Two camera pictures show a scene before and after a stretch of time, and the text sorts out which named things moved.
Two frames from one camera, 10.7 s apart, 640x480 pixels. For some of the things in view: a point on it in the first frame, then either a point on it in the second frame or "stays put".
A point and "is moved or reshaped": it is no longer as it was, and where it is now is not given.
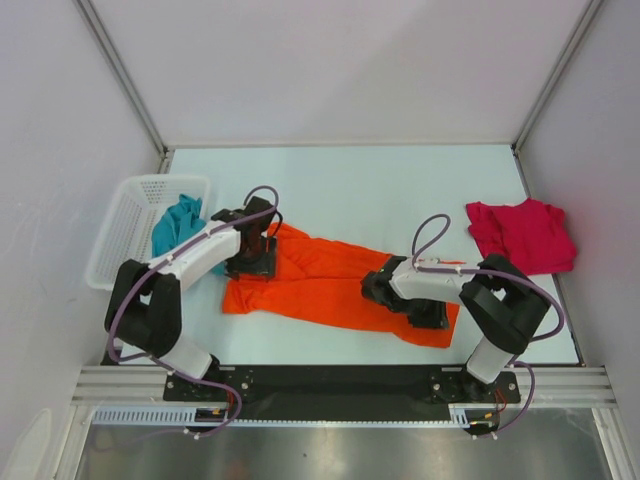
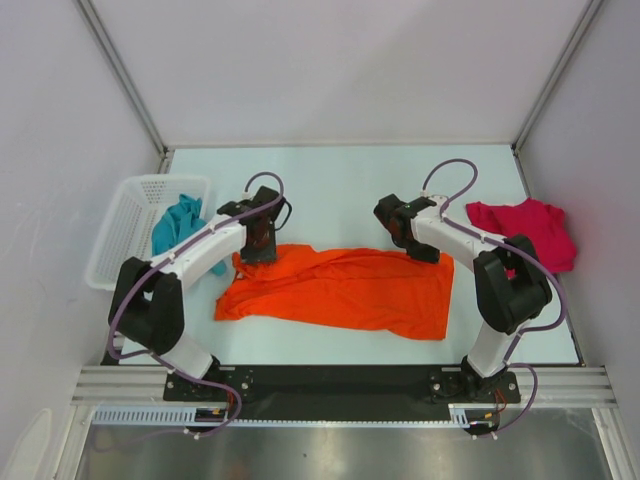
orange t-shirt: (316, 278) is moved or reshaped
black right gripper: (436, 319) to (431, 256)
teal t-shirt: (177, 224) stays put
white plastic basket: (127, 227) stays put
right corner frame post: (590, 10) stays put
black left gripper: (263, 267) to (268, 255)
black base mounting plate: (342, 393) stays put
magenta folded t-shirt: (533, 235) stays put
